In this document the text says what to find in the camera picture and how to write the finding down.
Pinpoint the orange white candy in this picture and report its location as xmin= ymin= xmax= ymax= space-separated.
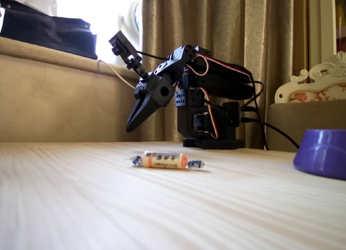
xmin=125 ymin=150 xmax=206 ymax=170

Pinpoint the purple plastic bowl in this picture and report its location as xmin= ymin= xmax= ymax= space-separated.
xmin=292 ymin=128 xmax=346 ymax=180

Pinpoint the beige sofa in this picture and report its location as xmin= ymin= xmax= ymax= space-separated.
xmin=0 ymin=36 xmax=143 ymax=143

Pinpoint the beige patterned curtain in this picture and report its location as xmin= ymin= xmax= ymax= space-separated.
xmin=142 ymin=0 xmax=309 ymax=150

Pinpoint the dark navy bag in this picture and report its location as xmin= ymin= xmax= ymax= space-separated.
xmin=0 ymin=0 xmax=98 ymax=60

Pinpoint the grey brown upholstered armchair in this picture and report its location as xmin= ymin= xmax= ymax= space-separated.
xmin=266 ymin=99 xmax=346 ymax=153

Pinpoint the white ornate floral chair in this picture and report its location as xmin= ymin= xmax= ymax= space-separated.
xmin=274 ymin=51 xmax=346 ymax=104

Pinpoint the thin white cord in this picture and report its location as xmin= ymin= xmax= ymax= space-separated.
xmin=97 ymin=59 xmax=136 ymax=90

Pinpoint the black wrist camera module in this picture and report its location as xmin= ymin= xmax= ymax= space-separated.
xmin=108 ymin=30 xmax=149 ymax=78

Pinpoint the black looping cable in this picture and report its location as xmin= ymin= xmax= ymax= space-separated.
xmin=239 ymin=70 xmax=270 ymax=150

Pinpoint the black power cable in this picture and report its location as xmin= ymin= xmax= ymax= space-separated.
xmin=241 ymin=116 xmax=300 ymax=150

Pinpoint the white door frame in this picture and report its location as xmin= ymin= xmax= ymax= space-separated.
xmin=308 ymin=0 xmax=338 ymax=70

